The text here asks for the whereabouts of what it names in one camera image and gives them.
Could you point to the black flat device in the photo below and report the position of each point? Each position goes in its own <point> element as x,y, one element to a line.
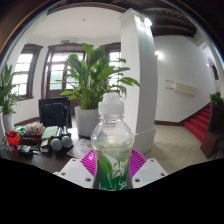
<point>25,150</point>

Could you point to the grey-headed black microphone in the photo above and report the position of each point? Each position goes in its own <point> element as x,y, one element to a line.
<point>67,141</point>
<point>56,144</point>

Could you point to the green exit sign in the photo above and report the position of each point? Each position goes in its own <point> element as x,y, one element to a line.
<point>65,41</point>

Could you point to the green booklet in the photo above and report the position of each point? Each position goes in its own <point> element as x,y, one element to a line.
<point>49,132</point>

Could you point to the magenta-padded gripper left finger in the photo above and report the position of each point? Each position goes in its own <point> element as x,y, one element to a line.
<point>75,170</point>

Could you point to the dark wooden cabinet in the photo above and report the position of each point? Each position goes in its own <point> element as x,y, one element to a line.
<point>215,133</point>

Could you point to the red carpeted staircase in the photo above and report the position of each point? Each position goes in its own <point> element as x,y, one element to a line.
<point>198,125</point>

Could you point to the small green plant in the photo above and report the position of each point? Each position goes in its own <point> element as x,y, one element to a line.
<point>216,99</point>

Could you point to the dark wooden glazed double door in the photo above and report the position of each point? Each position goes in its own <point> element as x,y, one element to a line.
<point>56,71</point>

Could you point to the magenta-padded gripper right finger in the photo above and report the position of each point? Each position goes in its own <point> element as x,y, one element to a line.
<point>149,171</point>

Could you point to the black chair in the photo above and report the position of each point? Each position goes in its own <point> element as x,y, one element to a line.
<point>53,113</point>

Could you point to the pillar-mounted wall lamp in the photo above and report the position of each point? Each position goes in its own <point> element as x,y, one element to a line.
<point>146,22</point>

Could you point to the brown tray of white cups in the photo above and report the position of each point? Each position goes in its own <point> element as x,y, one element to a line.
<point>33,131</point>

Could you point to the dark-framed window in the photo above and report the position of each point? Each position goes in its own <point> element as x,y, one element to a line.
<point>23,71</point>
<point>115,63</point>

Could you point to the printed paper brochure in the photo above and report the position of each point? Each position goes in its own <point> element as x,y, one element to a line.
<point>78,148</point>

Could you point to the leafy plant in white pot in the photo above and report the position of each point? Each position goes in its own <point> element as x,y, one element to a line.
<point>91,80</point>
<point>6,93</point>

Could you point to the clear green-labelled drink bottle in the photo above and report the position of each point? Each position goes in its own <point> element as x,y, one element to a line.
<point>112,140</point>

